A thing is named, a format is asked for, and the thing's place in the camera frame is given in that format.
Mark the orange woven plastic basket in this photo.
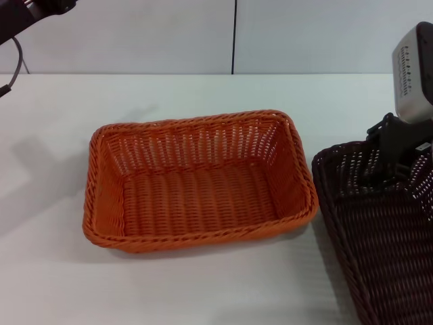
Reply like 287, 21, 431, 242
82, 108, 319, 255

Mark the dark brown woven basket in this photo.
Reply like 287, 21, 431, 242
311, 140, 433, 325

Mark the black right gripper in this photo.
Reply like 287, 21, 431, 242
360, 114, 433, 189

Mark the grey left arm cable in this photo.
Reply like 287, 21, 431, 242
0, 36, 24, 99

